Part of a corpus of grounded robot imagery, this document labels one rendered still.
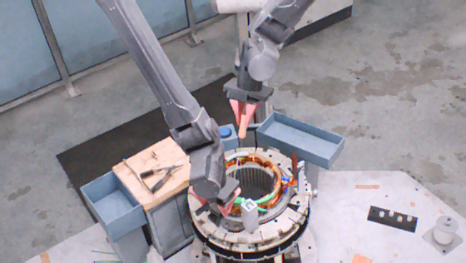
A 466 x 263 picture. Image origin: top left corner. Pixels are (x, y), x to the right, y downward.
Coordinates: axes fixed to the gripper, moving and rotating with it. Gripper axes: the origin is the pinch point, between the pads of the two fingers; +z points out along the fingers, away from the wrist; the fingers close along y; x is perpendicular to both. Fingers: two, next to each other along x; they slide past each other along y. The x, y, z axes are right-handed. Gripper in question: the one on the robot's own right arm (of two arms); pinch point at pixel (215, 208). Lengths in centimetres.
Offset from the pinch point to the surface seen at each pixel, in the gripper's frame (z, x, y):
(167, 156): 9.9, 15.6, -29.3
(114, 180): 14.5, 2.7, -39.8
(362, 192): 36, 56, 19
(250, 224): 3.8, 2.8, 8.0
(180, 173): 10.1, 12.0, -21.7
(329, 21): 97, 263, -86
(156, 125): 110, 111, -131
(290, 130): 11.8, 46.8, -4.8
